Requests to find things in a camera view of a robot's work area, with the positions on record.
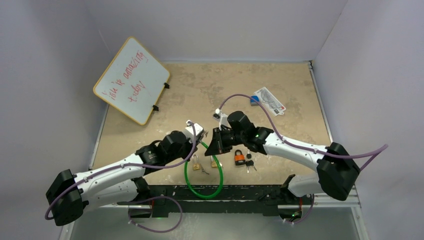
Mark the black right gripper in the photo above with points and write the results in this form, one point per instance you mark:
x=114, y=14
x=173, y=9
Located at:
x=218, y=145

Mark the blue whiteboard eraser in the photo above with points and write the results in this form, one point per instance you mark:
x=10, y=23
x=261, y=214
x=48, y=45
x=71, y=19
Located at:
x=254, y=100

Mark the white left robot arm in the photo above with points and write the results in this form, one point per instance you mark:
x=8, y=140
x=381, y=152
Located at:
x=72, y=194

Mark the whiteboard with orange frame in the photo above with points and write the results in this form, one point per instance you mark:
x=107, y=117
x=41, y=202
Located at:
x=133, y=81

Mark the black-headed keys bunch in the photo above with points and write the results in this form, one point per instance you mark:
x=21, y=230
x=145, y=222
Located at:
x=250, y=165

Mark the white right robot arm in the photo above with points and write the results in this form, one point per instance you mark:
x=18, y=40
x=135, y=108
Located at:
x=335, y=171

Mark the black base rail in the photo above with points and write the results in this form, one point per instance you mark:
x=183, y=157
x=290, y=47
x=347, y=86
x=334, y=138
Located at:
x=270, y=200

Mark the brass padlock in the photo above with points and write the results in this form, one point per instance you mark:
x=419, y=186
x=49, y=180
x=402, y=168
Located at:
x=195, y=163
x=214, y=162

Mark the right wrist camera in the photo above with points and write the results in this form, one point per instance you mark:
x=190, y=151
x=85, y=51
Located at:
x=221, y=117

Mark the orange black lock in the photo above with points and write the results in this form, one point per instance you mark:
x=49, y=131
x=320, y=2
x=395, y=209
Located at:
x=239, y=158

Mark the white printed card package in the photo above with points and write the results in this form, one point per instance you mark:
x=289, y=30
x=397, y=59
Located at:
x=270, y=101

